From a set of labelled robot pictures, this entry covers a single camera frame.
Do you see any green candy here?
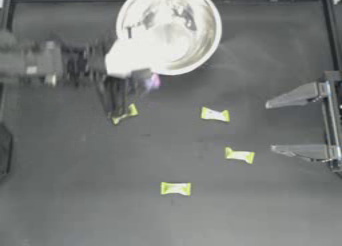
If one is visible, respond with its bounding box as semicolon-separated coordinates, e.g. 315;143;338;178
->
223;146;256;165
111;103;140;126
159;181;192;197
199;106;231;123

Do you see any purple candy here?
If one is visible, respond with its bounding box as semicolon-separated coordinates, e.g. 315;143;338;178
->
147;73;163;92

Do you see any steel bowl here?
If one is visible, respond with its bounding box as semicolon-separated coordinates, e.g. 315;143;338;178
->
115;0;223;77

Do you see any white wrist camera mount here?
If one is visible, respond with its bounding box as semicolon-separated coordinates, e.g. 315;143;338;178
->
104;38;156;80

